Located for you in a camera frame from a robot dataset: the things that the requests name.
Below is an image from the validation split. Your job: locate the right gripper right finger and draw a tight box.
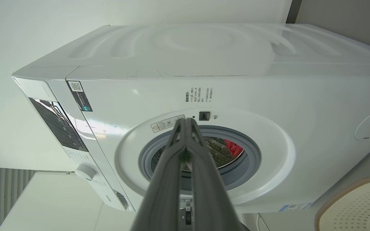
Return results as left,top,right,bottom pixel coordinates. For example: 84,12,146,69
187,118,247,231

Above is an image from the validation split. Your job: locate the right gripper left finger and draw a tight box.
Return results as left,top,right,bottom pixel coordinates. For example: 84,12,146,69
130,118,187,231

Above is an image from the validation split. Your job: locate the red garment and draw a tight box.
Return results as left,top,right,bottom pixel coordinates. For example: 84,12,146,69
223,139,244,158

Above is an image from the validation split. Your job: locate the stainless steel washing machine drum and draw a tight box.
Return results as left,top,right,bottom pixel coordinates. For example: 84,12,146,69
154,136,245,170

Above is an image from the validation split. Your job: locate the white washing machine dial knob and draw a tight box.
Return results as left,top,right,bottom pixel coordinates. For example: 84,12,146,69
75,164,97,181

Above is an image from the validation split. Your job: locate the black glossy control panel display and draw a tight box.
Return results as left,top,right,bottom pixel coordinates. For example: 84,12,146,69
29,97,88,152

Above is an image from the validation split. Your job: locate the cream perforated laundry basket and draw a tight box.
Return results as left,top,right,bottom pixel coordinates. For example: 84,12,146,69
314,176,370,231

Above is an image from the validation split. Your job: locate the metal door hinge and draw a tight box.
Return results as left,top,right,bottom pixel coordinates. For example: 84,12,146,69
180,199,193,225

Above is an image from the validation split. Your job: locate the white detergent drawer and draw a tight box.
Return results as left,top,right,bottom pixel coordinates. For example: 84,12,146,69
103,186,132,211

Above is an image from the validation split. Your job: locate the grey warning sticker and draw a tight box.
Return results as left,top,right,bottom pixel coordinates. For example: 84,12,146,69
150,115,185,133

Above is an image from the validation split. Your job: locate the blue energy label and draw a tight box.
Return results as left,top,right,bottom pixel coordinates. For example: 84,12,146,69
279,203,312,212

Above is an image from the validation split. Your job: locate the printed text label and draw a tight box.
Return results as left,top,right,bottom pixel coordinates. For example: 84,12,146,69
185,87,214,104

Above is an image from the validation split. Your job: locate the white front-load washing machine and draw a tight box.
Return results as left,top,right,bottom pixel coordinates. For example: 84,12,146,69
12,23,370,214

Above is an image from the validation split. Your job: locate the white cabinet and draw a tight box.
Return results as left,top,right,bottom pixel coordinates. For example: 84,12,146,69
0,172,134,231

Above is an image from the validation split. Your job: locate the dark QR code sticker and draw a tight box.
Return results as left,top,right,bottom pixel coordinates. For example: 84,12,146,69
67,81,93,112

